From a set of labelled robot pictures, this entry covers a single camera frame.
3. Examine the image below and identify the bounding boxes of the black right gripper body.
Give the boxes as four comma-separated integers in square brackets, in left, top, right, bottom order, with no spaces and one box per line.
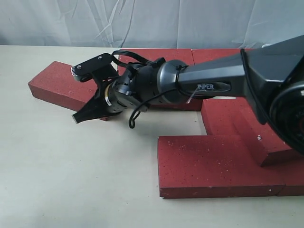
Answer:
[95,70,143,116]

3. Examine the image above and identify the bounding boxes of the red brick with white marks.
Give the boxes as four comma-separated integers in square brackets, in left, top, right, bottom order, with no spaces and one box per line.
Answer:
[201,98,304,166]

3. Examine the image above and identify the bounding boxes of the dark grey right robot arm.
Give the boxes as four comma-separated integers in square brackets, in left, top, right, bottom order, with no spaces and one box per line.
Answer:
[71,36,304,153]

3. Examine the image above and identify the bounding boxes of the light blue backdrop cloth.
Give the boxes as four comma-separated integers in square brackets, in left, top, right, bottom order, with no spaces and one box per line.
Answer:
[0,0,304,49]

